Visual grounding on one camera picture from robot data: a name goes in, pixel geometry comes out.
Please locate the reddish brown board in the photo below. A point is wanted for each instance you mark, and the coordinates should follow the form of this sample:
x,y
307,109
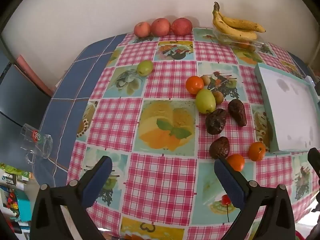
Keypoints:
x,y
32,76

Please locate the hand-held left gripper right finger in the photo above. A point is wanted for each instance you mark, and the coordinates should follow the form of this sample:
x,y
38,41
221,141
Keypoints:
x,y
230,185

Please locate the small brown longan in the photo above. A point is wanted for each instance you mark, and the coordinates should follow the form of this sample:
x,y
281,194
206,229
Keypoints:
x,y
217,97
206,79

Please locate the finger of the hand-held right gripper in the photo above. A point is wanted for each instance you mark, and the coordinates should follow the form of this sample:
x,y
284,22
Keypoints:
x,y
314,160

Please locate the dark brown wrinkled fruit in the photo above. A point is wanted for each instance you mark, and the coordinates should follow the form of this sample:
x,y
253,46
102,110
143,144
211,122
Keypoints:
x,y
216,121
219,148
237,112

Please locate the clear plastic container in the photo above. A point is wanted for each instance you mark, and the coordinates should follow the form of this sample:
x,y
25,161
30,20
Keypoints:
x,y
225,40

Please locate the checkered fruit print tablecloth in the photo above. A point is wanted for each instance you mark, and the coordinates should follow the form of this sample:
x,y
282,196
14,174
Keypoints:
x,y
162,180

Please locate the dark cabinet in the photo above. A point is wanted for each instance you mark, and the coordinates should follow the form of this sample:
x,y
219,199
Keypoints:
x,y
20,100

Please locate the clear glass mug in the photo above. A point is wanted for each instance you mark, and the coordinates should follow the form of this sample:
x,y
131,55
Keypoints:
x,y
35,140

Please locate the green oval fruit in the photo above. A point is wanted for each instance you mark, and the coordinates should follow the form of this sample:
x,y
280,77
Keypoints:
x,y
205,101
144,67

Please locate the colourful toy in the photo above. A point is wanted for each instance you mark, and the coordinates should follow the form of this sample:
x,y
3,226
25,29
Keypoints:
x,y
11,201

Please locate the spotted yellow banana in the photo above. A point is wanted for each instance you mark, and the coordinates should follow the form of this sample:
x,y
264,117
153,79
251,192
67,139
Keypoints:
x,y
233,32
241,24

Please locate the teal storage box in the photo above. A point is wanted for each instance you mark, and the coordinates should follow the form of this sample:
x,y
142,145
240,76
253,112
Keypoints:
x,y
24,205

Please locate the teal tray with white inside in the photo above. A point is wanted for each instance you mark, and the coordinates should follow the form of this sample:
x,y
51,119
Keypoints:
x,y
290,110

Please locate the orange tangerine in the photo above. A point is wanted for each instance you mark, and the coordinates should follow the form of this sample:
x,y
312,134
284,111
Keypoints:
x,y
194,84
256,151
236,162

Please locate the tangerine in plastic container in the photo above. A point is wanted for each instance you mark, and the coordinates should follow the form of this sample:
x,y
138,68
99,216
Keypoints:
x,y
252,48
243,45

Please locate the red apple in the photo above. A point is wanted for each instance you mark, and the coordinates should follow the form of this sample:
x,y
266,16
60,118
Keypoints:
x,y
161,26
142,29
181,26

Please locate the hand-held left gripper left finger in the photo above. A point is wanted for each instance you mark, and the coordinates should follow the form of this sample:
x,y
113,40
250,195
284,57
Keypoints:
x,y
97,180

